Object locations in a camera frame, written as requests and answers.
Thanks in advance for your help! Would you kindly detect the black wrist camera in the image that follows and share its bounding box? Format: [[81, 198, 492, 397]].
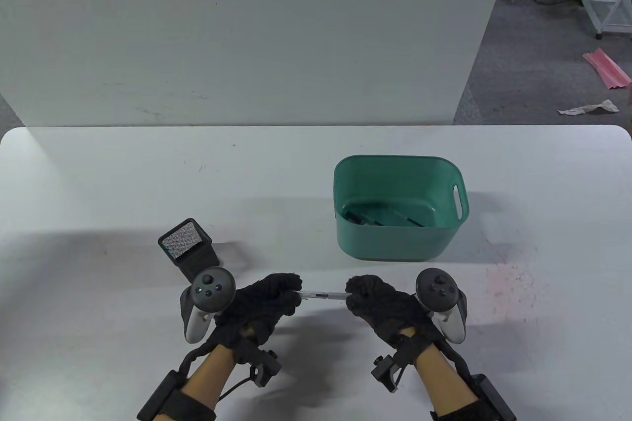
[[371, 352, 410, 393], [236, 340, 282, 388]]

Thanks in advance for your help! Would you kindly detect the white crumpled paper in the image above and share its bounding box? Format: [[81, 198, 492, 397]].
[[558, 99, 620, 116]]

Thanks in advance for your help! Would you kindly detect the person's left forearm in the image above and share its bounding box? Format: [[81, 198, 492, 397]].
[[188, 344, 237, 407]]

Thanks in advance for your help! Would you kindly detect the black mesh pen holder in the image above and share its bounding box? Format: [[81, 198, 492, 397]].
[[158, 218, 220, 281]]

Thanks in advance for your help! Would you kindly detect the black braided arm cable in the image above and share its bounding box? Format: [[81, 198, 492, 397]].
[[180, 340, 218, 377], [442, 340, 479, 382]]

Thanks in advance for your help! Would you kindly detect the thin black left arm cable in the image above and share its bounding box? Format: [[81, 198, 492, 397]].
[[217, 378, 257, 402]]

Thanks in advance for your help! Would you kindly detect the black right armband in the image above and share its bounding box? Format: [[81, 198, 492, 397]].
[[430, 399, 494, 421]]

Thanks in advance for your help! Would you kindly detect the person's right forearm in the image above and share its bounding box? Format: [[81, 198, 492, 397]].
[[414, 344, 477, 409]]

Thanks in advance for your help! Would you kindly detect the white partition board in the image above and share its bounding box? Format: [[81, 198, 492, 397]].
[[0, 0, 516, 126]]

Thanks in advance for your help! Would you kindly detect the pink folded paper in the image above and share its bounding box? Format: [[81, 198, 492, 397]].
[[583, 48, 632, 90]]

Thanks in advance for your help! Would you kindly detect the black armband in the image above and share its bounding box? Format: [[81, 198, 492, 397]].
[[165, 389, 217, 421], [430, 399, 494, 421]]

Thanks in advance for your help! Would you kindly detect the person's right hand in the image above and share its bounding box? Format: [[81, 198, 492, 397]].
[[346, 274, 445, 348]]

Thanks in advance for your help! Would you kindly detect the person's left hand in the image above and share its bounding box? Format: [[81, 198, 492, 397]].
[[212, 272, 303, 348]]

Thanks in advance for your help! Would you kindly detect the black grey left hand controller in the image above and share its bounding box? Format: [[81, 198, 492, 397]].
[[180, 267, 237, 344]]

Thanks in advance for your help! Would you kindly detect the black left armband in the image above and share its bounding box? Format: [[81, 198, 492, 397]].
[[165, 389, 217, 421]]

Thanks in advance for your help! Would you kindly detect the black grey right hand controller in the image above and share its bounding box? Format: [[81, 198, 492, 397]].
[[416, 268, 468, 344]]

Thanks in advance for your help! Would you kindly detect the black grey hand controller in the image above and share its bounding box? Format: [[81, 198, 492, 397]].
[[180, 267, 237, 344], [416, 268, 468, 344]]

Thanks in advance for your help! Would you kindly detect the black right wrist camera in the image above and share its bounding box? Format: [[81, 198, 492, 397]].
[[371, 352, 410, 393]]

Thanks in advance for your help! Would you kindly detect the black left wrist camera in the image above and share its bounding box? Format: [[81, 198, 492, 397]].
[[236, 340, 282, 388]]

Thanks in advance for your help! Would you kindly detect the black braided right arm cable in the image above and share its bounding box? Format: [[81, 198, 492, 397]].
[[442, 340, 479, 382]]

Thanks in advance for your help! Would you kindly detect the green plastic bin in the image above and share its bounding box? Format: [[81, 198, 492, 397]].
[[333, 154, 470, 264]]

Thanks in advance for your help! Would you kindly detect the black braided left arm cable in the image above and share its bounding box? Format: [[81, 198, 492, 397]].
[[180, 340, 218, 377]]

